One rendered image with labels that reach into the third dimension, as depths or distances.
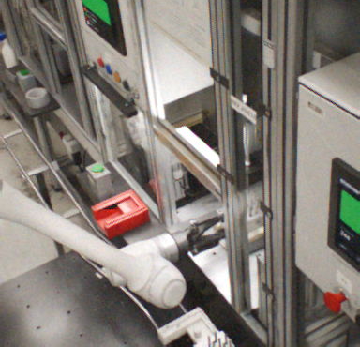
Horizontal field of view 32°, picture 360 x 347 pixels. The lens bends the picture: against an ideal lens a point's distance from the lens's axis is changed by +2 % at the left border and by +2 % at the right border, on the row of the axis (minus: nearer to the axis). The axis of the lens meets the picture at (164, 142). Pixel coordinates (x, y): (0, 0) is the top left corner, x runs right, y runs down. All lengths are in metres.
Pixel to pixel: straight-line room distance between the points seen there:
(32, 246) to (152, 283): 1.92
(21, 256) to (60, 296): 1.21
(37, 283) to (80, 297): 0.18
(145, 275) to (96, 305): 0.61
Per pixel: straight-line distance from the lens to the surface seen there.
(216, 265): 1.97
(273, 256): 1.49
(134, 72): 1.78
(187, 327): 1.88
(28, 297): 2.32
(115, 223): 2.07
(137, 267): 1.64
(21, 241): 3.56
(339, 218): 1.12
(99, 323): 2.18
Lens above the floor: 2.36
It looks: 36 degrees down
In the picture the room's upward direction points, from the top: 7 degrees counter-clockwise
